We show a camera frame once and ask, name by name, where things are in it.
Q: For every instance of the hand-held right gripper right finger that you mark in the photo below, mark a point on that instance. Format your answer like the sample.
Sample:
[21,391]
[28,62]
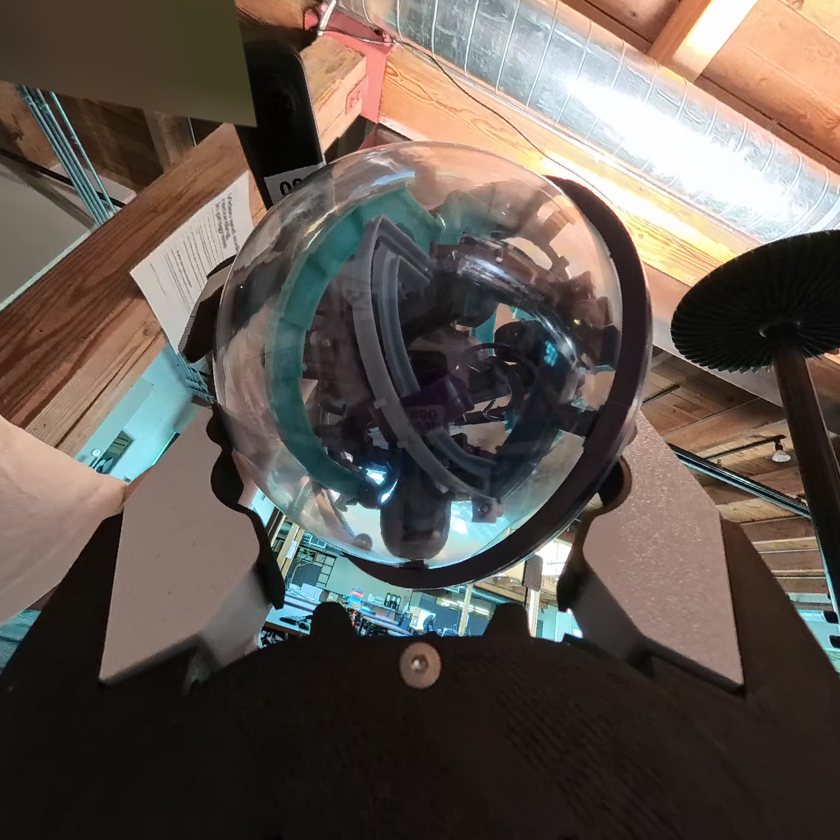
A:
[656,558]

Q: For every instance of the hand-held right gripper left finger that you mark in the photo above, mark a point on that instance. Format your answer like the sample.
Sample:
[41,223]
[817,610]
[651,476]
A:
[184,558]

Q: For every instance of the clear maze ball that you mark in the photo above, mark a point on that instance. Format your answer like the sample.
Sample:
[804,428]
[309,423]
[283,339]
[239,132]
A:
[426,367]

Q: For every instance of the person's left forearm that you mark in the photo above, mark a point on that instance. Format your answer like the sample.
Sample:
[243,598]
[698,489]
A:
[46,512]

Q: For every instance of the small track spotlight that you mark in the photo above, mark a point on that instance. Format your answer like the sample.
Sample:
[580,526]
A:
[781,453]

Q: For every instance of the white printed notice paper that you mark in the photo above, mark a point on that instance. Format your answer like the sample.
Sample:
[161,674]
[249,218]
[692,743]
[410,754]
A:
[190,262]

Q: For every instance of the pale blue conduit pipes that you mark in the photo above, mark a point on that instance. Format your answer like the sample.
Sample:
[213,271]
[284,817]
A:
[72,157]

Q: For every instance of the black pleated disc lamp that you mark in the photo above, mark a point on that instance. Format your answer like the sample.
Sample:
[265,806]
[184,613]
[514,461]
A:
[761,295]

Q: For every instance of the red metal bracket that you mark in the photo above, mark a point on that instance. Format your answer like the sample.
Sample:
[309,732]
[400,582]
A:
[364,59]

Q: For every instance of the black ceiling rail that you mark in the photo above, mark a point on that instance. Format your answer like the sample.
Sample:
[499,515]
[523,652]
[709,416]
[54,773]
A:
[741,482]

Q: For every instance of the silver metal air duct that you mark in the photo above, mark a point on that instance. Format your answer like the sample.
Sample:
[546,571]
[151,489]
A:
[623,111]

